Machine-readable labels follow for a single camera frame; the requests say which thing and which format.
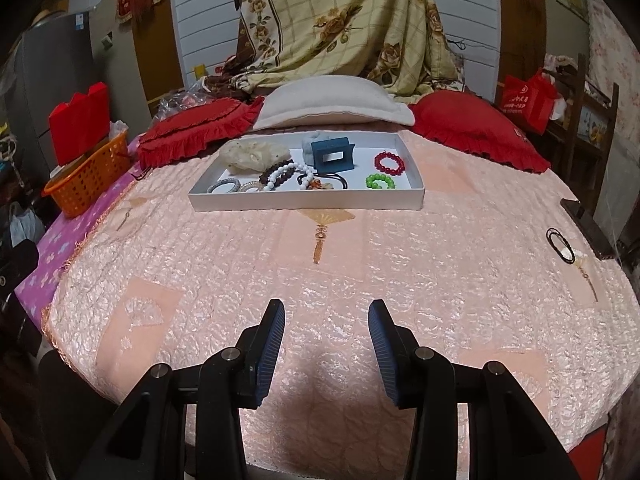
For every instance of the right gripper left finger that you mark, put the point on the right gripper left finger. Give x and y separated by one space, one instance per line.
260 346

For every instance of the dark phone on bed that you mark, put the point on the dark phone on bed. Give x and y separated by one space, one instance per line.
594 236

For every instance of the white shallow cardboard tray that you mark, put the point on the white shallow cardboard tray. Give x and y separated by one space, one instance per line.
385 177

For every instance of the grey refrigerator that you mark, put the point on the grey refrigerator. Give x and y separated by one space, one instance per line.
51 63

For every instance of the blue rectangular hair claw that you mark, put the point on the blue rectangular hair claw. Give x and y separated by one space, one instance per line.
333 155

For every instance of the red box in basket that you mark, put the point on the red box in basket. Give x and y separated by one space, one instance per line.
77 126

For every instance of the white pillow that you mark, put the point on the white pillow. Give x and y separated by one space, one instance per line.
330 100

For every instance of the red pillow at right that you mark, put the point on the red pillow at right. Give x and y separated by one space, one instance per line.
469 124

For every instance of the white plastic bag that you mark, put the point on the white plastic bag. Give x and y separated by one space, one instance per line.
24 224

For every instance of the pink textured bedspread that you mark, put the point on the pink textured bedspread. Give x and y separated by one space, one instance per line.
490 268

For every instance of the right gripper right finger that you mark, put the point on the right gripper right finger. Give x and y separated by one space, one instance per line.
393 346

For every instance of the pale blue fluffy scrunchie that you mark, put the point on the pale blue fluffy scrunchie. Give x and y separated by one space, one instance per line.
315 136

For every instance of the crumpled clear plastic bag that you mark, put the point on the crumpled clear plastic bag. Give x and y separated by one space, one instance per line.
178 101

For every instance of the red ruffled cushion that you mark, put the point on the red ruffled cushion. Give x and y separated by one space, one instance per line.
188 133

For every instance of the red shopping bag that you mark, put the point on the red shopping bag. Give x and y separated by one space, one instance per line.
528 103

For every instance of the cream dotted organza scrunchie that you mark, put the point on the cream dotted organza scrunchie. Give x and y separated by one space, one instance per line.
251 156

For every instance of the floral beige quilt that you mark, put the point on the floral beige quilt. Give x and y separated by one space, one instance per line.
398 44

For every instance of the orange plastic basket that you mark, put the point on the orange plastic basket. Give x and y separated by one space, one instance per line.
80 183

